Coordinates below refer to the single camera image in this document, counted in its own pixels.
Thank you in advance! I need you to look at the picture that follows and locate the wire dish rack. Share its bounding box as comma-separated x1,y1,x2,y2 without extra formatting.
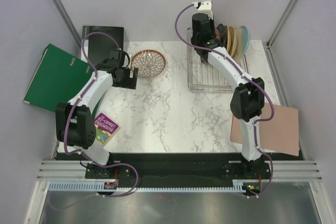
185,26,250,93

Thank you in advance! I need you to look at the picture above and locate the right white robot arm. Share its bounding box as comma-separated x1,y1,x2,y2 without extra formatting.
191,13,265,179

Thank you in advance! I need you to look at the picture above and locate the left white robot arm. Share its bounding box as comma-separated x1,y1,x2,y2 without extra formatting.
56,49,138,178

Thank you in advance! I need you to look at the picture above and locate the dark teal plate in rack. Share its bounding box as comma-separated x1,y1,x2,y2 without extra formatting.
216,24,228,49

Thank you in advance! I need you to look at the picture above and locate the cream plate in rack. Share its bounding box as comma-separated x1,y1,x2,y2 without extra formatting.
229,26,243,62
227,26,237,56

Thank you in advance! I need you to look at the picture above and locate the light blue plate in rack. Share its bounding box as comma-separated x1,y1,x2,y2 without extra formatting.
242,26,250,56

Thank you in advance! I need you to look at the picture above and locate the black binder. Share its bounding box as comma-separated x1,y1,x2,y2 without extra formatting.
82,26,124,65

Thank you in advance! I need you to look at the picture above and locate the brown floral pattern plate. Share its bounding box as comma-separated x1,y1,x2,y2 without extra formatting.
131,49,166,78

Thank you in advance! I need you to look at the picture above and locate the purple children's book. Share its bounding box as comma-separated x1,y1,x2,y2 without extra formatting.
94,113,120,147

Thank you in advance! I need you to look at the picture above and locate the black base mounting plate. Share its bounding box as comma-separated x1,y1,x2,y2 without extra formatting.
57,153,303,187

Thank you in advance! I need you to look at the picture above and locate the pink cutting board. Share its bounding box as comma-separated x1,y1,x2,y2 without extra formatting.
230,103,299,161

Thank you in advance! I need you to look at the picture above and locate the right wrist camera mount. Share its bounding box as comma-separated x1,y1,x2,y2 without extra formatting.
192,0,214,20

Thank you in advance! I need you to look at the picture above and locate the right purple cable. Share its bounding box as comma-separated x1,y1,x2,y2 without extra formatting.
174,3,276,200

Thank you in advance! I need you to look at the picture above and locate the purple cable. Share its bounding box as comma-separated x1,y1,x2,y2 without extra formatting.
174,3,276,200
48,31,140,210

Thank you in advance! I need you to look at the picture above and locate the green ring binder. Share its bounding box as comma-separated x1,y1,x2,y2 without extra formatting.
23,44,94,112

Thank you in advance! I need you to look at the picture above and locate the left aluminium frame post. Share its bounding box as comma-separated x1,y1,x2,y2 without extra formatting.
52,0,81,47

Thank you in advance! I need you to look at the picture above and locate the aluminium frame post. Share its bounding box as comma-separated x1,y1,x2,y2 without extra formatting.
52,0,81,47
265,0,299,50

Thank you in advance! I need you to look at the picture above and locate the right aluminium frame post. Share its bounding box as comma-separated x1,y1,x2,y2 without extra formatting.
265,0,299,50

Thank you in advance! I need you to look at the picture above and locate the aluminium front rail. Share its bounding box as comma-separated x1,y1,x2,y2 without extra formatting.
37,161,322,182

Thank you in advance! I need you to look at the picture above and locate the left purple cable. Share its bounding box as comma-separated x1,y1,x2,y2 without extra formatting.
48,31,140,210

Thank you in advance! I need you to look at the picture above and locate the white slotted cable duct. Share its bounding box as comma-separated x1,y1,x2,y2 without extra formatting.
48,180,247,193

